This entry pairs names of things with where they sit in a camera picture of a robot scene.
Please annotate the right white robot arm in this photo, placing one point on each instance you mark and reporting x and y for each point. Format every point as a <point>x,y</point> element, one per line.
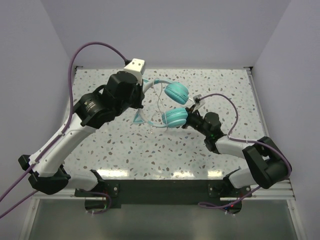
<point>226,145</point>

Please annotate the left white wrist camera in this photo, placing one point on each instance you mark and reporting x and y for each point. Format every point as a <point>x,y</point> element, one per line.
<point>136,67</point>

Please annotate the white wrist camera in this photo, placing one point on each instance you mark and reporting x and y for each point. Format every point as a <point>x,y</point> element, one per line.
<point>136,67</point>
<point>198,102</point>

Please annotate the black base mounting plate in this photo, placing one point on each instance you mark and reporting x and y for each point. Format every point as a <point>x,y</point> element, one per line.
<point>113,194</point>

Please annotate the aluminium right frame rail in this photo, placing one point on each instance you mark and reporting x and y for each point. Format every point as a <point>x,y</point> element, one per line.
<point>262,117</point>

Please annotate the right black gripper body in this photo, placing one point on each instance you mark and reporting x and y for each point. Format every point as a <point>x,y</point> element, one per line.
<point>195,121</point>

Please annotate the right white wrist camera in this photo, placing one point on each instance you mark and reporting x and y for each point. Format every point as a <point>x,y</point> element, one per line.
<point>198,102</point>

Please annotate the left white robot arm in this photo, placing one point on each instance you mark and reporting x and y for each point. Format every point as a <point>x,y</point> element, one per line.
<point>47,173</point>

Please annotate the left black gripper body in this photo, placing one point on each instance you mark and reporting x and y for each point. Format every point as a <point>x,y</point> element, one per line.
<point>136,101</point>

